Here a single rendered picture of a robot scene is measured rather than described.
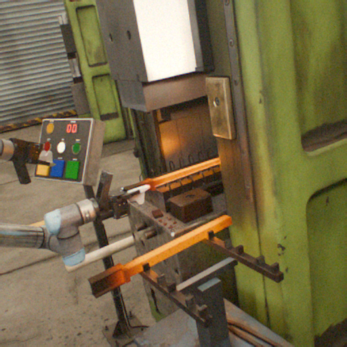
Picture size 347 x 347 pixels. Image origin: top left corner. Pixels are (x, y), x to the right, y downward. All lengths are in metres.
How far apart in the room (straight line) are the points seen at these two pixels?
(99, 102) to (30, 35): 3.34
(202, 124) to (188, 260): 0.63
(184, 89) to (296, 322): 0.81
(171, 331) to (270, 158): 0.57
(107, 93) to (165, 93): 4.89
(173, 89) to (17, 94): 7.94
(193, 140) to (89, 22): 4.60
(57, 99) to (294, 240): 8.30
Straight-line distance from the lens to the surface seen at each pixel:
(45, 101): 9.22
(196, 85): 1.40
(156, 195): 1.46
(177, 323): 1.29
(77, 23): 6.12
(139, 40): 1.26
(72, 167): 1.81
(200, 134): 1.74
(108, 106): 6.24
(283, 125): 1.10
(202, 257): 1.39
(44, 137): 2.01
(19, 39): 9.16
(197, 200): 1.33
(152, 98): 1.32
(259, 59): 1.05
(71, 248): 1.38
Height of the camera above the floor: 1.52
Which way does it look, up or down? 20 degrees down
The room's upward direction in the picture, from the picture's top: 10 degrees counter-clockwise
